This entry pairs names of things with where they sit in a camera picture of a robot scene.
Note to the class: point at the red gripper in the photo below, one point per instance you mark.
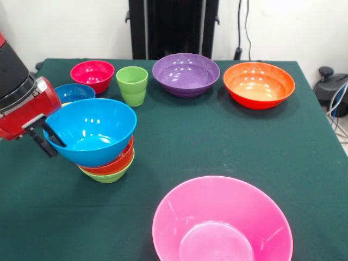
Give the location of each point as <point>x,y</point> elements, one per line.
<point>30,114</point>

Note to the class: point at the light blue bowl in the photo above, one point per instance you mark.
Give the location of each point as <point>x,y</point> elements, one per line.
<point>92,122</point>

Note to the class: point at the small green bowl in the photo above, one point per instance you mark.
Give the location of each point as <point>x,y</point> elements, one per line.
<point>108,178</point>

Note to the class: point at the small orange bowl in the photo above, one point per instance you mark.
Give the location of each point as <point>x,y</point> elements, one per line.
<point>119,163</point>

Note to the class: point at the green cup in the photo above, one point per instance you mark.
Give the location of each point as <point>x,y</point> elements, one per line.
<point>131,87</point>

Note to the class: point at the large pink bowl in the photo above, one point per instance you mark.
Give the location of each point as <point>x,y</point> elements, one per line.
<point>217,212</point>

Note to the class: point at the large orange bowl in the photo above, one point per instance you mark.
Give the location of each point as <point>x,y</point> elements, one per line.
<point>259,87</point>

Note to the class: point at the small dark blue bowl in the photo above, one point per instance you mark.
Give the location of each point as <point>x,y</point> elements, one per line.
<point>73,92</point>

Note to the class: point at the small crimson bowl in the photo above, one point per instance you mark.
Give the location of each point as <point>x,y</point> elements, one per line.
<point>92,73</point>

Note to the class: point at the dark green tablecloth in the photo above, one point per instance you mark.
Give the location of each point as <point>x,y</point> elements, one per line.
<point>190,152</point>

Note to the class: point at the purple bowl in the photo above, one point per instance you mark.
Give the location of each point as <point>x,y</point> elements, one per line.
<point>186,70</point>

